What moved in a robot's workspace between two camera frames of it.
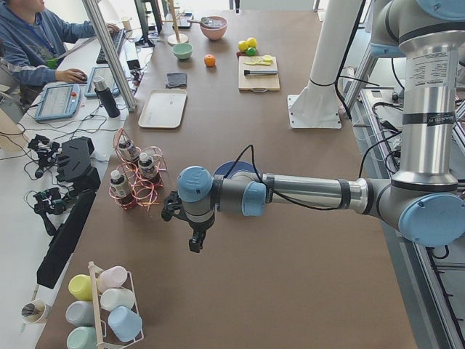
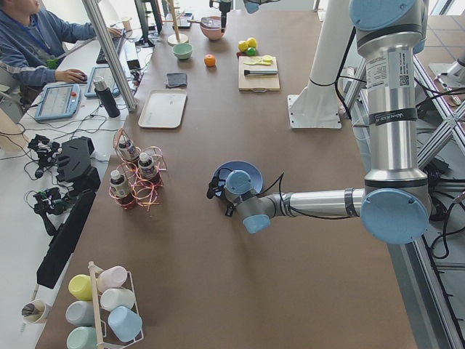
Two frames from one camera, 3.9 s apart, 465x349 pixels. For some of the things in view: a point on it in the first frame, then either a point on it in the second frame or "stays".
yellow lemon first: [243, 45] stays
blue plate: [239, 166] stays
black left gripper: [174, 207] to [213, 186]
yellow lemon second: [252, 42] stays
